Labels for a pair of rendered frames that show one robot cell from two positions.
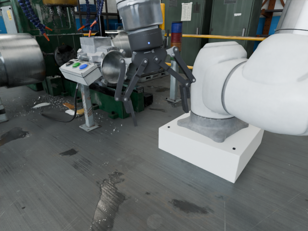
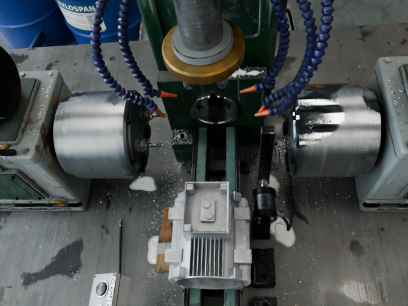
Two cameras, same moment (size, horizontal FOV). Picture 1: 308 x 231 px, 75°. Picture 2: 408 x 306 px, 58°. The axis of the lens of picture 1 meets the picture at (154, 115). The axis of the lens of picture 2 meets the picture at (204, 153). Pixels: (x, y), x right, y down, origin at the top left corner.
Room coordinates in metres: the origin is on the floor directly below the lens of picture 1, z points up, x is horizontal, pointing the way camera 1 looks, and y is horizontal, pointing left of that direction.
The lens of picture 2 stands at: (0.94, 0.02, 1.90)
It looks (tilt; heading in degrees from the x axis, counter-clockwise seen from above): 60 degrees down; 61
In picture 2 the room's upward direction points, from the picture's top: 11 degrees counter-clockwise
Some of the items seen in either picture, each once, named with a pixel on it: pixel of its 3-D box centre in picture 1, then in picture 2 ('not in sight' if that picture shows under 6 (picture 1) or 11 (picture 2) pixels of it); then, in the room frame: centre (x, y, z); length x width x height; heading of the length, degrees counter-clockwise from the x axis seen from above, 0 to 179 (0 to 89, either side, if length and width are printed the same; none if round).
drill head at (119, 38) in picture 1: (116, 49); (336, 130); (1.49, 0.27, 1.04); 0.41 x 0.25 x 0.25; 138
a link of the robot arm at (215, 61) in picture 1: (219, 78); not in sight; (0.62, -0.21, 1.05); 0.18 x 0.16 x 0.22; 27
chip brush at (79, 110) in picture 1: (74, 107); (166, 238); (0.97, 0.42, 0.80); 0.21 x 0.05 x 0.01; 50
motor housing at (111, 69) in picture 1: (102, 64); (210, 240); (1.05, 0.26, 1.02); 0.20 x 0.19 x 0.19; 49
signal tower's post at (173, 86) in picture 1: (175, 63); not in sight; (1.11, -0.12, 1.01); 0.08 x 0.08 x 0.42; 48
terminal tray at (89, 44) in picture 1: (96, 45); (207, 212); (1.08, 0.29, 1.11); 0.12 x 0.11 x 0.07; 49
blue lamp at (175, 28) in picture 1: (176, 27); not in sight; (1.11, -0.12, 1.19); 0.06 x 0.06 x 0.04
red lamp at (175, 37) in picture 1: (176, 37); not in sight; (1.11, -0.12, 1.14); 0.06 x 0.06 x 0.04
